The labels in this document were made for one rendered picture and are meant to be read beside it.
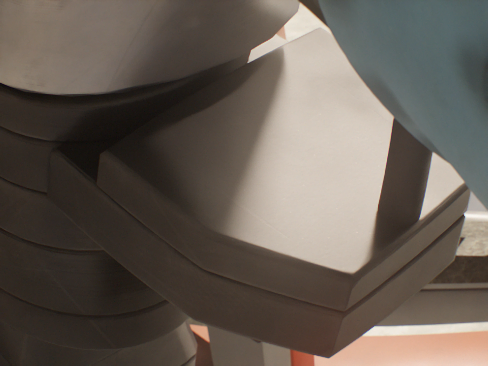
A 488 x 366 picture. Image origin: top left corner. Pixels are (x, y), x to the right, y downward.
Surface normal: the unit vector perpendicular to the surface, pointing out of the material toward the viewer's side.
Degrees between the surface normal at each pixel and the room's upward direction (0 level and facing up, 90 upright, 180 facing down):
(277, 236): 25
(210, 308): 105
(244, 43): 113
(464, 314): 90
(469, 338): 0
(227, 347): 90
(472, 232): 0
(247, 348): 90
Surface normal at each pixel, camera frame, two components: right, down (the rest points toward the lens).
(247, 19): 0.70, 0.53
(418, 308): -0.43, 0.36
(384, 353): -0.10, -0.93
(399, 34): -0.83, 0.36
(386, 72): -0.80, 0.57
